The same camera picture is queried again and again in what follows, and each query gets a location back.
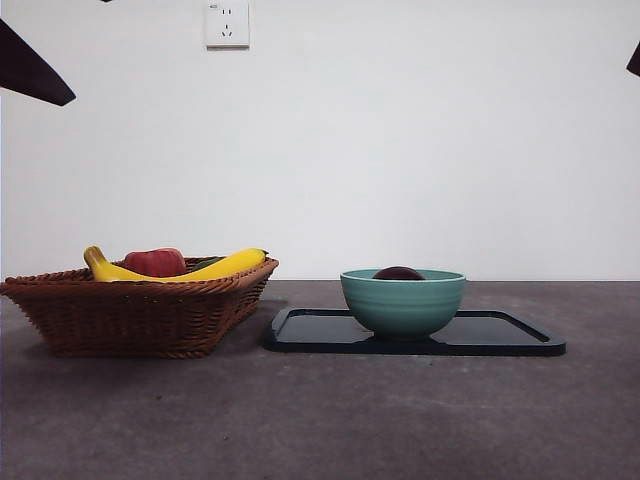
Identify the red apple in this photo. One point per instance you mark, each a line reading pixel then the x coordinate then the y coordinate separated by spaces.
pixel 155 261

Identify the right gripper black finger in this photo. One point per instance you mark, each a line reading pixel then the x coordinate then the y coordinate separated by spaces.
pixel 636 62

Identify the brown wicker basket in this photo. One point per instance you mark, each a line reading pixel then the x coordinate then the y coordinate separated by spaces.
pixel 135 320

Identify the dark rectangular tray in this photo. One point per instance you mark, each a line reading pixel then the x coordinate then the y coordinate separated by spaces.
pixel 310 335

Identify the teal ceramic bowl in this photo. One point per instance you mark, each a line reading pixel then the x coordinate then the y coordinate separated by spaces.
pixel 402 310

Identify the white wall socket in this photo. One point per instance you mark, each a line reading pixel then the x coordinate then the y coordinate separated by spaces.
pixel 227 25

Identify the yellow banana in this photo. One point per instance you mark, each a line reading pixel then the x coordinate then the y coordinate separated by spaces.
pixel 225 265

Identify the dark purple plum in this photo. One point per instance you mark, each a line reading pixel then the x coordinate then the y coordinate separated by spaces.
pixel 398 274

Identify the green avocado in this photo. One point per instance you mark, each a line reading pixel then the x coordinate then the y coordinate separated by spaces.
pixel 205 262

